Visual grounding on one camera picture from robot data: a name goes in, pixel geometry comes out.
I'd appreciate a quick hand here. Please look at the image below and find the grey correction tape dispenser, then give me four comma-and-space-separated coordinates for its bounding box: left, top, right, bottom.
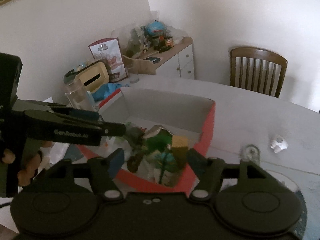
241, 144, 260, 165

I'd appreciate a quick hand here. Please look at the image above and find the yellow small box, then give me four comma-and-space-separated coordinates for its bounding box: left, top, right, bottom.
171, 135, 189, 169

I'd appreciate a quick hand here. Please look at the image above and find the brown bead bracelet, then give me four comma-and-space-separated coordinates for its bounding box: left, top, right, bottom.
126, 127, 148, 173

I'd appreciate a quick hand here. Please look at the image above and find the green white cat pouch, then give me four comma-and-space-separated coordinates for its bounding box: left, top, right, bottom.
143, 125, 181, 187

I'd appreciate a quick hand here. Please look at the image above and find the red and white cardboard box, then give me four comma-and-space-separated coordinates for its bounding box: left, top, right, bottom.
77, 87, 217, 193

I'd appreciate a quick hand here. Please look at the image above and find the left hand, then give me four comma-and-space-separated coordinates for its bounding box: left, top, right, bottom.
2, 141, 54, 186

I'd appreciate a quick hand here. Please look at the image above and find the crumpled white tissue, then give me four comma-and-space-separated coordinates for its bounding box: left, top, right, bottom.
270, 135, 288, 154

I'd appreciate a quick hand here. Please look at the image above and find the tall clear glass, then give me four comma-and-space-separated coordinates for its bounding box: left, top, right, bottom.
65, 80, 95, 111

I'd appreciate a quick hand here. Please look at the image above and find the blue cloth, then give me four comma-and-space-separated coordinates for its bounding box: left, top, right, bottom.
92, 83, 130, 102

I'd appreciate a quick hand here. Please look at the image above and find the red white snack bag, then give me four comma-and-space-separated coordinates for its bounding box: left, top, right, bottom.
88, 37, 127, 83

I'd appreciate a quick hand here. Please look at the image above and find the small clear glass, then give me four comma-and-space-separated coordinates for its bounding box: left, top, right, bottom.
129, 73, 139, 83

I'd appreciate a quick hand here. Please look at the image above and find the cardboard tray on sideboard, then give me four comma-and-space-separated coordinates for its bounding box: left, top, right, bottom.
122, 55, 161, 75

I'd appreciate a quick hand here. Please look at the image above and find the brown wooden chair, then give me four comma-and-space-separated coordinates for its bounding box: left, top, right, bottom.
229, 46, 288, 98

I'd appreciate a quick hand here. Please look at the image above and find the blue globe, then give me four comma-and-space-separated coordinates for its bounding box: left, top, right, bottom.
145, 21, 166, 36

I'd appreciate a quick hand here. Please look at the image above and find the white wooden sideboard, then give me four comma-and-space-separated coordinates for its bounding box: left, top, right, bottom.
138, 37, 195, 80

